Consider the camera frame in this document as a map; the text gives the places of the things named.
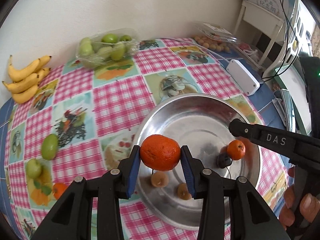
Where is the yellow banana bunch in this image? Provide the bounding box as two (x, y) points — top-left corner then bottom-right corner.
(2, 54), (52, 104)

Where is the white wooden stand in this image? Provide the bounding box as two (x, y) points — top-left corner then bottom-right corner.
(234, 0), (285, 75)

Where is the heap of tan longans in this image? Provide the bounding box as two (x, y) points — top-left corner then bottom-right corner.
(194, 35), (232, 53)

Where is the white plastic box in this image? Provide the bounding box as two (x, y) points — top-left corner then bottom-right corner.
(226, 59), (260, 96)

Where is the pink checkered printed tablecloth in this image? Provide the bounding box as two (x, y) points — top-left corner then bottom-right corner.
(4, 38), (290, 240)

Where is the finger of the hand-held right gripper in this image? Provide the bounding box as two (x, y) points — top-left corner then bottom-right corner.
(229, 119), (262, 143)

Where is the large orange mandarin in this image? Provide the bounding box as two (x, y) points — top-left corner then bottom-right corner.
(140, 134), (181, 171)

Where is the dark purple plum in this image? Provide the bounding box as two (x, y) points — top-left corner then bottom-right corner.
(217, 152), (232, 168)

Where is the single brown longan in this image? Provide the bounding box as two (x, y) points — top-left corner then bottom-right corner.
(177, 183), (192, 201)
(150, 171), (169, 187)

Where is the small orange mandarin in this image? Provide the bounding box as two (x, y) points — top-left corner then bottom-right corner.
(227, 140), (246, 160)

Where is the person's right hand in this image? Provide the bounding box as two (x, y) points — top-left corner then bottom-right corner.
(278, 167), (320, 230)

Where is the clear plastic clamshell box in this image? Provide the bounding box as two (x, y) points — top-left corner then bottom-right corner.
(192, 21), (240, 53)

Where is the clear plastic bag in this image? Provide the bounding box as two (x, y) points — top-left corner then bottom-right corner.
(235, 39), (265, 65)

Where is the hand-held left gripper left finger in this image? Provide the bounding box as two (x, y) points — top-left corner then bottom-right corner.
(37, 145), (141, 240)

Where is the medium orange mandarin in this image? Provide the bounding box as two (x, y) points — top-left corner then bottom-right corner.
(52, 183), (68, 200)

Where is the grey-blue folded pouch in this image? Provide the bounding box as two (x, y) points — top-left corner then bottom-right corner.
(272, 97), (285, 123)

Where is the grey slim case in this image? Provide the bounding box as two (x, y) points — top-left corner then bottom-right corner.
(280, 89), (297, 130)

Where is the clear plastic fruit tray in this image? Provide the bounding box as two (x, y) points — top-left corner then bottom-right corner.
(76, 28), (138, 68)

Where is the pile of packed green jujubes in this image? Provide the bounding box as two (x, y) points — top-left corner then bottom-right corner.
(79, 33), (132, 62)

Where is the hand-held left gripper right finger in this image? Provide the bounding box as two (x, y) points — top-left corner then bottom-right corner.
(180, 145), (292, 240)

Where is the white power strip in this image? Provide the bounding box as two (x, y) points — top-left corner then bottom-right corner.
(287, 0), (312, 64)

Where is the round green jujube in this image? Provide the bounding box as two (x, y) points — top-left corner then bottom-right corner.
(26, 158), (42, 179)

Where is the black cable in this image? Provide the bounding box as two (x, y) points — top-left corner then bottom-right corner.
(261, 0), (304, 82)

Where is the oval green jujube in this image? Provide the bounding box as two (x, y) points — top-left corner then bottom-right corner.
(41, 134), (59, 160)

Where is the round metal bowl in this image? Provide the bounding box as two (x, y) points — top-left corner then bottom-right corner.
(135, 93), (263, 231)

